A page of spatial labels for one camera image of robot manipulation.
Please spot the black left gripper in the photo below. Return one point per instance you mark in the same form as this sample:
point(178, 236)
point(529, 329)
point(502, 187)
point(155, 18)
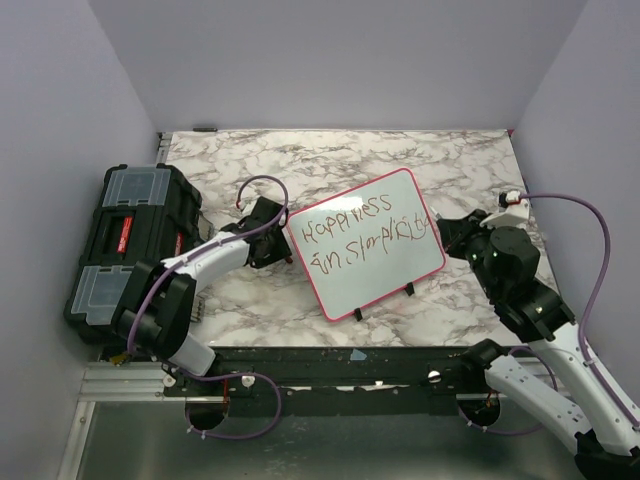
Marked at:
point(281, 252)

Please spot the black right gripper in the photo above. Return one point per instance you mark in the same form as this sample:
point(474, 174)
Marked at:
point(455, 231)

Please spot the pink framed whiteboard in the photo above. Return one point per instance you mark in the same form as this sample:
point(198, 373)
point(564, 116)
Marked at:
point(366, 243)

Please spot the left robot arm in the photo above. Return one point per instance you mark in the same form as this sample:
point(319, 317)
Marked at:
point(154, 311)

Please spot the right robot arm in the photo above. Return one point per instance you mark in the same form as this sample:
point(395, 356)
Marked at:
point(590, 423)

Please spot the black whiteboard clip right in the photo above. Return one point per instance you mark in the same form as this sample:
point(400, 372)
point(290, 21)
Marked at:
point(410, 289)

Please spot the black plastic toolbox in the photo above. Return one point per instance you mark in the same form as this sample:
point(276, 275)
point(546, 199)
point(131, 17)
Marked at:
point(149, 212)

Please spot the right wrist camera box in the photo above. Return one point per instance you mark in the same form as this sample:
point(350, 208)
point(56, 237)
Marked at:
point(514, 211)

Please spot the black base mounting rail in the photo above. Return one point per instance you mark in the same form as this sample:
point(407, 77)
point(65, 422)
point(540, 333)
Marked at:
point(341, 381)

